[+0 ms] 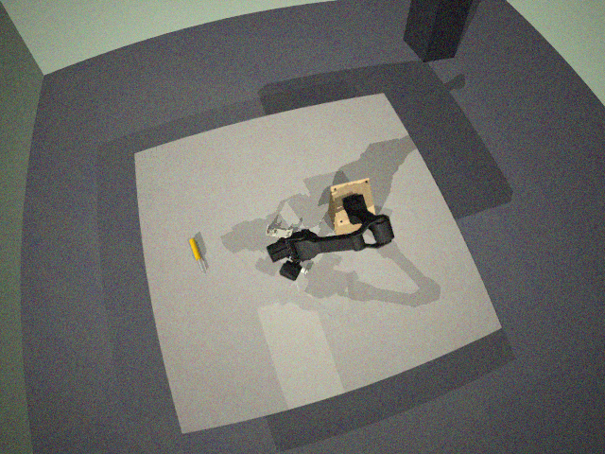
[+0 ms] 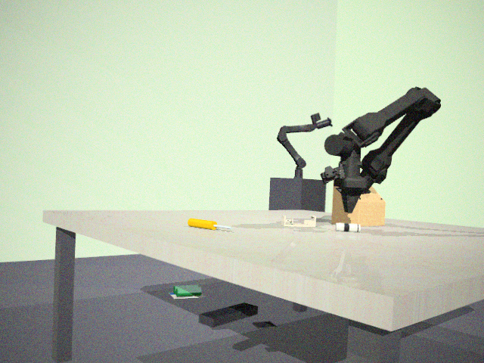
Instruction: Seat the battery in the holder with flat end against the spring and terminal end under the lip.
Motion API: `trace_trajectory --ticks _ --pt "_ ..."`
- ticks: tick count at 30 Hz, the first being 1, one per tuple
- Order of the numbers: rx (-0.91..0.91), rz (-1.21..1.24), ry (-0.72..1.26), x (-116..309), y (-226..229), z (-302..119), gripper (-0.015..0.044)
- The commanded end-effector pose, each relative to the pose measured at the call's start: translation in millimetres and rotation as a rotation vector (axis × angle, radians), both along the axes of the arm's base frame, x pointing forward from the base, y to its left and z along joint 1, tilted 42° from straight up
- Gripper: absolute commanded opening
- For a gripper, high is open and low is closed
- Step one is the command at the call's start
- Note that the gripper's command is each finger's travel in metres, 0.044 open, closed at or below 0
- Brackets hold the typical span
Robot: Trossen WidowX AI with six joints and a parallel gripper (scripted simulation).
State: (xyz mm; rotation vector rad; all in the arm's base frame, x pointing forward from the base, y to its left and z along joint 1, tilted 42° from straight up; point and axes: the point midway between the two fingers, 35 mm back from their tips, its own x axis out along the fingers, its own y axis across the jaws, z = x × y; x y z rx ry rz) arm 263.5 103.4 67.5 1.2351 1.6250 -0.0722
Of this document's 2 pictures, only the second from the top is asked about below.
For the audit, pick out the yellow screwdriver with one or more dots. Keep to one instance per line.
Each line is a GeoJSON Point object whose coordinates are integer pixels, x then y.
{"type": "Point", "coordinates": [198, 223]}

